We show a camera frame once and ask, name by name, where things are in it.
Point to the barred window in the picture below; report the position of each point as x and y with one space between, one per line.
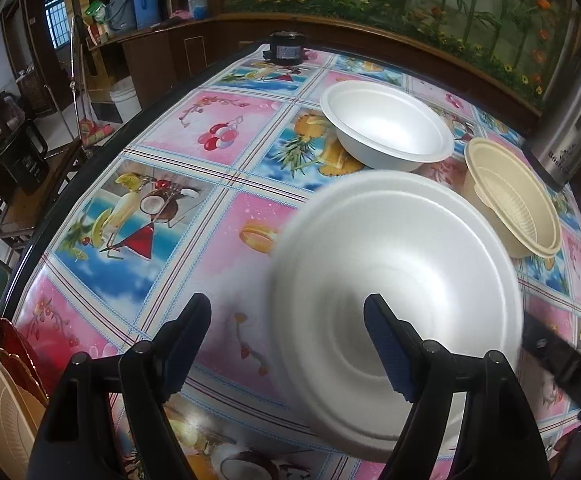
54 20

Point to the small black device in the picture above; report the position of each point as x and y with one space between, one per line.
284 49

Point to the beige plastic bowl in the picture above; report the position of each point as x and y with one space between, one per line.
515 195
545 254

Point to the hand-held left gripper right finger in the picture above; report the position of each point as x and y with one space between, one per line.
390 355

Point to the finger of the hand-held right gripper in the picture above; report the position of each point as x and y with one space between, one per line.
565 360

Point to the blue thermos flask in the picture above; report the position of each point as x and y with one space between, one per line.
146 2

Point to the stainless steel thermos jug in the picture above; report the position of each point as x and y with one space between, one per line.
570 120

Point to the white bucket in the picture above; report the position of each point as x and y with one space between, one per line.
125 102

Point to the wooden counter cabinet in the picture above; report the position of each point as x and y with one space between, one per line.
190 50

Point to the white foam bowl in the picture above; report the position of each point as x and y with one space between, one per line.
400 280
390 125

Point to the flower wall mural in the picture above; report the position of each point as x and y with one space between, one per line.
410 5

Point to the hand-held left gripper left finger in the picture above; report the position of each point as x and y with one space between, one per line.
180 360

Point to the grey blue jug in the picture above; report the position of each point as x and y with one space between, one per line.
120 10

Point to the beige plastic plate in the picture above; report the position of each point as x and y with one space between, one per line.
5 410

